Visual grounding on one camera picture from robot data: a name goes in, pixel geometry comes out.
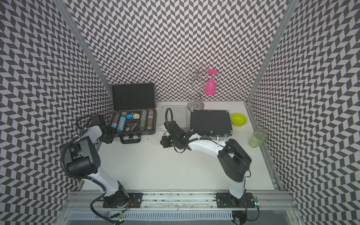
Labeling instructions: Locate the lime green bowl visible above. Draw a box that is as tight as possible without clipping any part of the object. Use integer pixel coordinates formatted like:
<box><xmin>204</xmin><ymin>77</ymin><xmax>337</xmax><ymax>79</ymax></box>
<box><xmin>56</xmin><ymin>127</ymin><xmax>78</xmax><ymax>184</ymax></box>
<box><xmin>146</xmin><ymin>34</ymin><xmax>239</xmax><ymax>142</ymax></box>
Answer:
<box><xmin>231</xmin><ymin>113</ymin><xmax>247</xmax><ymax>127</ymax></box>

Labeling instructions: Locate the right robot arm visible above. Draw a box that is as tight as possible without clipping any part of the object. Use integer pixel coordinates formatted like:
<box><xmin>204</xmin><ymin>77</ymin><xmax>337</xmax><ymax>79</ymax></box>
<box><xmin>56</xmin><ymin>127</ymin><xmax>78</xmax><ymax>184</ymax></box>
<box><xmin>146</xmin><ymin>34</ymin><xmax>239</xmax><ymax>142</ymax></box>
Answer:
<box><xmin>160</xmin><ymin>121</ymin><xmax>252</xmax><ymax>208</ymax></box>

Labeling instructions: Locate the pink wine glass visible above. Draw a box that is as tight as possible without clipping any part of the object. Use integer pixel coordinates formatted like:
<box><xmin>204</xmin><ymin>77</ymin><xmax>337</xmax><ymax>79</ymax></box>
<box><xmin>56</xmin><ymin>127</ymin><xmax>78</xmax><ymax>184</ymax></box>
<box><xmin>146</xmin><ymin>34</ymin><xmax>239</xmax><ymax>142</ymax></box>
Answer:
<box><xmin>205</xmin><ymin>69</ymin><xmax>218</xmax><ymax>96</ymax></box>

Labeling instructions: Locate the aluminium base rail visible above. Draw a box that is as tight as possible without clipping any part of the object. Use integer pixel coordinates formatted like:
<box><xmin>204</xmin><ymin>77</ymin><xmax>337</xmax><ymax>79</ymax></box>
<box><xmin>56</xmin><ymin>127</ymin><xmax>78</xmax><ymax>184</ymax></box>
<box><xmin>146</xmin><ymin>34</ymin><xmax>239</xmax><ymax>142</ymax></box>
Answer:
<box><xmin>63</xmin><ymin>190</ymin><xmax>297</xmax><ymax>211</ymax></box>

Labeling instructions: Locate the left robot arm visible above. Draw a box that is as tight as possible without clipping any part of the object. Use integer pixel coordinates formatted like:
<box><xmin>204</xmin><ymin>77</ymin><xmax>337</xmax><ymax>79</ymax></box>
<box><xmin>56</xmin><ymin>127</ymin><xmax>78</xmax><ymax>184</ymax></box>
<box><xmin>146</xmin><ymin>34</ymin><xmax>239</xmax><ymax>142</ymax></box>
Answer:
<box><xmin>60</xmin><ymin>114</ymin><xmax>131</xmax><ymax>208</ymax></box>

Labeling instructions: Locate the small silver poker case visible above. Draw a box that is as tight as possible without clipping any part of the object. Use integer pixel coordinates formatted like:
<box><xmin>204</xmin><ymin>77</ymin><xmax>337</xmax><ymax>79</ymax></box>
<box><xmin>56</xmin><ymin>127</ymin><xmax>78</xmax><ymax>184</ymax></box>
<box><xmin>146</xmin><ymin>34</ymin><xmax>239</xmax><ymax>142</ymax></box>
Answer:
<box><xmin>157</xmin><ymin>106</ymin><xmax>188</xmax><ymax>133</ymax></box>

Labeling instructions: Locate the chrome wire glass rack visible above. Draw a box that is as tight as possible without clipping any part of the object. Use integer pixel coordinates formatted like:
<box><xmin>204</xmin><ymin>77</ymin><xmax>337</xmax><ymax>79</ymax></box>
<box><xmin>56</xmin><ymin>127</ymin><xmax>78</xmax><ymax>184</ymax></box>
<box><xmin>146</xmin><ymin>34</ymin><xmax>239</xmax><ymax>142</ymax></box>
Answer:
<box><xmin>181</xmin><ymin>63</ymin><xmax>207</xmax><ymax>112</ymax></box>

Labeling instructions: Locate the large black poker case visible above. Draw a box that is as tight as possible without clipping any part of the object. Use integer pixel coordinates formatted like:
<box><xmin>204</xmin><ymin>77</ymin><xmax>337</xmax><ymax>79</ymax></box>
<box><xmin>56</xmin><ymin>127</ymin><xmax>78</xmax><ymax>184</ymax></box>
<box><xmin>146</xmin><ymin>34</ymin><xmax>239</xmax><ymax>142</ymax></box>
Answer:
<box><xmin>109</xmin><ymin>82</ymin><xmax>157</xmax><ymax>144</ymax></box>

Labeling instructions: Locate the black red triangle plaque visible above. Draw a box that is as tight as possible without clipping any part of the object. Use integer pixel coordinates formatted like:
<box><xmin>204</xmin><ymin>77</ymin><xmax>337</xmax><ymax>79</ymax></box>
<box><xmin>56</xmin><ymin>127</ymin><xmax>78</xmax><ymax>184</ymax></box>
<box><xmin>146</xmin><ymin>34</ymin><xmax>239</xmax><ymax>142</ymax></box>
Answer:
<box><xmin>126</xmin><ymin>123</ymin><xmax>138</xmax><ymax>132</ymax></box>

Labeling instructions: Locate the green translucent cup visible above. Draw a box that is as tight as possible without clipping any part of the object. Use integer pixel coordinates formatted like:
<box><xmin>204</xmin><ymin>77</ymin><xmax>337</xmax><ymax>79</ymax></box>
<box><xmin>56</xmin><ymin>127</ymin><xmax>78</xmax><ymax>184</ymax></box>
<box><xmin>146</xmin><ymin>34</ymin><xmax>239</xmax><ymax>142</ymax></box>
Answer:
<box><xmin>249</xmin><ymin>128</ymin><xmax>269</xmax><ymax>148</ymax></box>

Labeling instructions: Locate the black carbon poker case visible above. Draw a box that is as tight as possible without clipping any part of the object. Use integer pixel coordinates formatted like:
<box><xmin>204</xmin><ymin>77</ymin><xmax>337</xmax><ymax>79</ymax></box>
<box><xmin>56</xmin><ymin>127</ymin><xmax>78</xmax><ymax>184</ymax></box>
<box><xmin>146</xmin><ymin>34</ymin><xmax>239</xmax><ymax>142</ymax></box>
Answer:
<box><xmin>189</xmin><ymin>110</ymin><xmax>233</xmax><ymax>137</ymax></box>

